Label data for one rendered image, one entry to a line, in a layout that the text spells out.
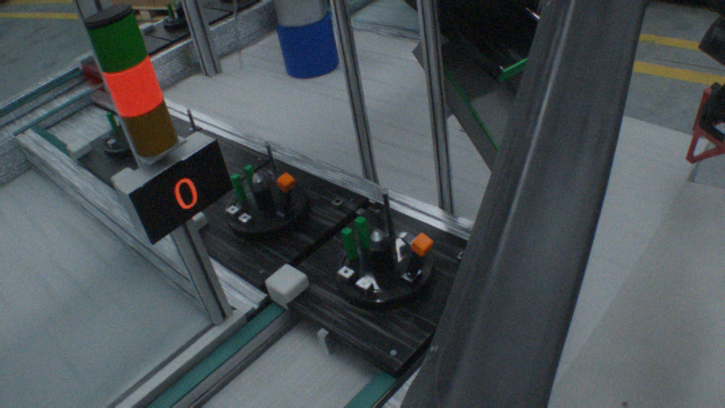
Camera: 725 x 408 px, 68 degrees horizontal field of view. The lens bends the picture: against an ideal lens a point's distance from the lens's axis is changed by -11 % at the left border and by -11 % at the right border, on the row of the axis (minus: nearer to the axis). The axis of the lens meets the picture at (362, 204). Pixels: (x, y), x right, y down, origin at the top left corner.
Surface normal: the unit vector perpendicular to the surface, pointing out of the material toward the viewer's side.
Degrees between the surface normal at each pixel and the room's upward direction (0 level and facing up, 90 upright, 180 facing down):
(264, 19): 90
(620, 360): 0
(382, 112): 0
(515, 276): 39
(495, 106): 45
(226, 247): 0
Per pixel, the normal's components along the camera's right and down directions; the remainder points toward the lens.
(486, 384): 0.18, -0.42
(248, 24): 0.73, 0.32
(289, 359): -0.15, -0.78
